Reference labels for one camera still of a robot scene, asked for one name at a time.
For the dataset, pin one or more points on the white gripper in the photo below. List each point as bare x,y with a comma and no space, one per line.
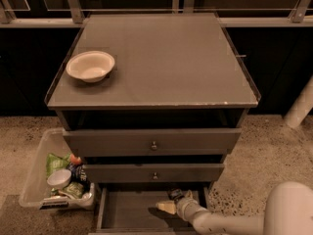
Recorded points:
183,207

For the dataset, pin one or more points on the clear plastic water bottle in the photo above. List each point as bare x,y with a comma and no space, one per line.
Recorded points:
175,194

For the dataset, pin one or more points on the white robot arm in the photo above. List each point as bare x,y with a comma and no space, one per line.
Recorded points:
288,211

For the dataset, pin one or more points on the grey bottom drawer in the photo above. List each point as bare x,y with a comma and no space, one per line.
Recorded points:
130,209

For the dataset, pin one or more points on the grey drawer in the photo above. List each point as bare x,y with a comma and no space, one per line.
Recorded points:
137,173
130,209
151,142

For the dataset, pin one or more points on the grey top drawer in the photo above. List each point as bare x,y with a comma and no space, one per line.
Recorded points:
151,142

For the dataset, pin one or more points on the grey middle drawer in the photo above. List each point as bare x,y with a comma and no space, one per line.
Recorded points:
137,173

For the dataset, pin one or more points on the grey drawer cabinet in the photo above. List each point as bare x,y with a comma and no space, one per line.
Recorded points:
173,76

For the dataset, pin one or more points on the white bowl on counter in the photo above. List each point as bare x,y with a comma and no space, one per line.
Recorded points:
91,66

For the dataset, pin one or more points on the dark blue snack bag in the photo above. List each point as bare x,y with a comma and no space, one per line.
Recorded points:
79,175

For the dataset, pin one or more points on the green snack packet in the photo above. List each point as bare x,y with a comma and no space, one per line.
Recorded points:
74,190

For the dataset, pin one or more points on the small white bowl in bin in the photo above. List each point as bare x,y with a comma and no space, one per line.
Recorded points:
59,179

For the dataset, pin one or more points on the green snack bag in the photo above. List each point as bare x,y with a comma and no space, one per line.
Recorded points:
54,163

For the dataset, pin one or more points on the clear plastic storage bin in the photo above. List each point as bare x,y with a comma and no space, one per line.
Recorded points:
36,193

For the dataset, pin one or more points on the metal window frame rail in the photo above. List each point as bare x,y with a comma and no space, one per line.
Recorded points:
227,13

